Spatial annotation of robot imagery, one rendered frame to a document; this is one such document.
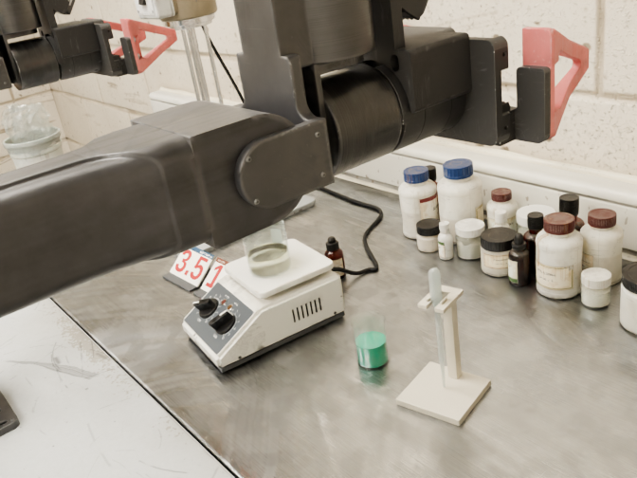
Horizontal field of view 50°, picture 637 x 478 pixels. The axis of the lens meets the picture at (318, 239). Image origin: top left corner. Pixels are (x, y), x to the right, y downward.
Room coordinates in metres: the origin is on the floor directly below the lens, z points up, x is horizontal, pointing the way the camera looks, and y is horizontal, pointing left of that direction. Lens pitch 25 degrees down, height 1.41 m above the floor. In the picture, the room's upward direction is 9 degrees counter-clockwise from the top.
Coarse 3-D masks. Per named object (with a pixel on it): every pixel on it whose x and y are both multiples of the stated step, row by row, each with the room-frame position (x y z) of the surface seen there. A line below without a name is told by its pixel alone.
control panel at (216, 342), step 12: (216, 288) 0.86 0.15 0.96; (228, 300) 0.83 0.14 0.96; (192, 312) 0.85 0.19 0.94; (216, 312) 0.82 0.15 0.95; (240, 312) 0.79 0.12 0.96; (252, 312) 0.78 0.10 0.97; (192, 324) 0.83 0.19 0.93; (204, 324) 0.81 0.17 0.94; (240, 324) 0.77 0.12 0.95; (204, 336) 0.79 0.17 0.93; (216, 336) 0.78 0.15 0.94; (228, 336) 0.76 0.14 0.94; (216, 348) 0.76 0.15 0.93
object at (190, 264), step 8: (184, 256) 1.07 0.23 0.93; (192, 256) 1.05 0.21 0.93; (200, 256) 1.04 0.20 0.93; (176, 264) 1.07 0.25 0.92; (184, 264) 1.05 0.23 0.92; (192, 264) 1.04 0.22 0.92; (200, 264) 1.03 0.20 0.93; (208, 264) 1.02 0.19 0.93; (184, 272) 1.04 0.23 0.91; (192, 272) 1.02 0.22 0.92; (200, 272) 1.01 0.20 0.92; (192, 280) 1.01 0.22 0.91
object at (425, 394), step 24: (456, 288) 0.65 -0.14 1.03; (456, 312) 0.65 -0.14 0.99; (456, 336) 0.65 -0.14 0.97; (456, 360) 0.64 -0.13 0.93; (432, 384) 0.64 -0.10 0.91; (456, 384) 0.63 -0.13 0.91; (480, 384) 0.63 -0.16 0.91; (408, 408) 0.62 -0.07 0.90; (432, 408) 0.60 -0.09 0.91; (456, 408) 0.59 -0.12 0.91
